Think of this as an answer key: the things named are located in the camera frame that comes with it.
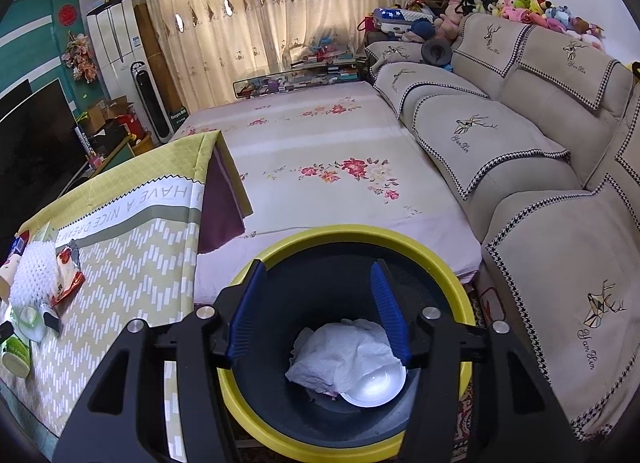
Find green banded clear jar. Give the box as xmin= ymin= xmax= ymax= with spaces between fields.
xmin=1 ymin=305 xmax=44 ymax=379

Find floral bed cover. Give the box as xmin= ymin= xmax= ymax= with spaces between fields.
xmin=176 ymin=82 xmax=480 ymax=304

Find white foam fruit net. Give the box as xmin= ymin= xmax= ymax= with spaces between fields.
xmin=10 ymin=241 xmax=58 ymax=308

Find white tissue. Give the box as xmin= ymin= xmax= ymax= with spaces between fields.
xmin=285 ymin=319 xmax=400 ymax=396

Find blue white sachet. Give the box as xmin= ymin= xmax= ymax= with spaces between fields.
xmin=40 ymin=303 xmax=62 ymax=335

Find red blue snack pack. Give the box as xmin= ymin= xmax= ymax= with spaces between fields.
xmin=6 ymin=230 xmax=29 ymax=261

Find black flat television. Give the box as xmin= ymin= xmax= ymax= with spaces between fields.
xmin=0 ymin=80 xmax=87 ymax=253

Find low glass shelf with books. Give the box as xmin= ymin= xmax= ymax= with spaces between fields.
xmin=233 ymin=60 xmax=368 ymax=99

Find white paper cup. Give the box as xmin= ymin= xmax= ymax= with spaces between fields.
xmin=0 ymin=253 xmax=21 ymax=301

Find beige sectional sofa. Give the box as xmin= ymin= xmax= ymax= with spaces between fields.
xmin=367 ymin=14 xmax=639 ymax=443

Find black tower fan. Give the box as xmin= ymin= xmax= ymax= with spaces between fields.
xmin=130 ymin=60 xmax=172 ymax=144

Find yellow rimmed black trash bin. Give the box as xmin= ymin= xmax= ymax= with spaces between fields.
xmin=213 ymin=225 xmax=474 ymax=462

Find beige window curtains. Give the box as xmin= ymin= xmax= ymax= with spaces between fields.
xmin=134 ymin=0 xmax=405 ymax=112

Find red snack wrapper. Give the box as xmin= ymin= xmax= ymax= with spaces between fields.
xmin=50 ymin=240 xmax=86 ymax=306

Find pile of plush toys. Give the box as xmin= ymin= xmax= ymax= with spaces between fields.
xmin=439 ymin=0 xmax=605 ymax=52

